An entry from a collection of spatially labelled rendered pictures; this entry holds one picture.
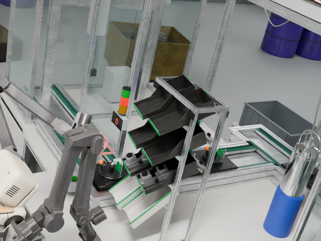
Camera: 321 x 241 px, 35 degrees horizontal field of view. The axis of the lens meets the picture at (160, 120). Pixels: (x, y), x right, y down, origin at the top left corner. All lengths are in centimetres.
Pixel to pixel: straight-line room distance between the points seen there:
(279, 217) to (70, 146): 142
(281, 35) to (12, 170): 771
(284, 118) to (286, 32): 462
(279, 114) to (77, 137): 324
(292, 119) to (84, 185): 306
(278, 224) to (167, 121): 99
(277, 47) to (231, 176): 636
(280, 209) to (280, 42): 671
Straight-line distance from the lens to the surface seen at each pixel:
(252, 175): 335
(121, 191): 266
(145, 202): 254
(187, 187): 303
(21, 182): 207
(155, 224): 276
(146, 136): 246
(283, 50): 943
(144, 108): 240
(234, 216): 301
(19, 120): 354
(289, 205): 286
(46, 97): 372
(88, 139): 189
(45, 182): 294
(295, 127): 477
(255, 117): 455
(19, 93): 244
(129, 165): 252
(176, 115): 232
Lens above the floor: 254
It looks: 26 degrees down
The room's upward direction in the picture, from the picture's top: 13 degrees clockwise
